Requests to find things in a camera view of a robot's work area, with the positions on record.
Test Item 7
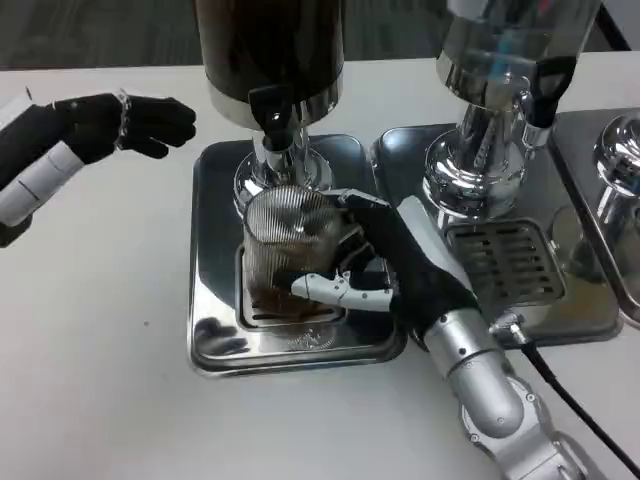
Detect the dark drink dispenser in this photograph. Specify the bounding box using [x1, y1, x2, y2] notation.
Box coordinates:
[192, 0, 346, 211]

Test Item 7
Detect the black bar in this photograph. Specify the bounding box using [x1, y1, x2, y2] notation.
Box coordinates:
[597, 2, 634, 51]

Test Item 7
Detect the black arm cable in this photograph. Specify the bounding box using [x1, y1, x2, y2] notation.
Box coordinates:
[492, 312, 640, 476]

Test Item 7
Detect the clear ribbed glass cup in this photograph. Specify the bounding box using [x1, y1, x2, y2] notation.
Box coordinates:
[242, 183, 351, 321]

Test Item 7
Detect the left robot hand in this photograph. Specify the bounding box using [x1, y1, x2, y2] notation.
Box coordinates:
[0, 87, 197, 249]

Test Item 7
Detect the chrome dispenser base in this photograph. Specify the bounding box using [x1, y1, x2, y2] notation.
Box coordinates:
[592, 113, 640, 261]

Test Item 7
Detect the clear drink dispenser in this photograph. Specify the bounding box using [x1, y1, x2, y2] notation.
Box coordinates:
[422, 0, 601, 221]

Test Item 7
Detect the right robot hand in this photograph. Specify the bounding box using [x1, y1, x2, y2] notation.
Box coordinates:
[272, 187, 482, 346]

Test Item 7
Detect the black tap of clear dispenser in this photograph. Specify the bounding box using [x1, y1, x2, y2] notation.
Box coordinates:
[529, 55, 577, 130]

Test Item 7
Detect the black tap of dark dispenser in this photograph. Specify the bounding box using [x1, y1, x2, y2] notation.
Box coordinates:
[248, 84, 295, 151]

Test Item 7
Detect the steel drip tray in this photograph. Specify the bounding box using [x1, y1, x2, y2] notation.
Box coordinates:
[547, 107, 640, 326]
[187, 133, 409, 377]
[369, 123, 626, 349]

